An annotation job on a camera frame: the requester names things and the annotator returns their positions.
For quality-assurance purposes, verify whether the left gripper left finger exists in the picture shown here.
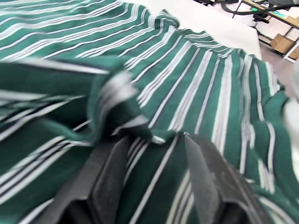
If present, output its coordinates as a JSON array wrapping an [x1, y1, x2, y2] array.
[[37, 134, 134, 224]]

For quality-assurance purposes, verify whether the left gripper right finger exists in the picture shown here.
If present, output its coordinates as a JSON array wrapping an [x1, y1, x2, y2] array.
[[183, 132, 273, 224]]

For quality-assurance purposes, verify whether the green white striped T-shirt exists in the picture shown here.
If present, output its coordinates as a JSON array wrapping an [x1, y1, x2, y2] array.
[[0, 0, 295, 224]]

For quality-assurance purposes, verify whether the cardboard box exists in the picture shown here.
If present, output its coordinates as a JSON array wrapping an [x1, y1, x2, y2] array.
[[271, 34, 295, 56]]

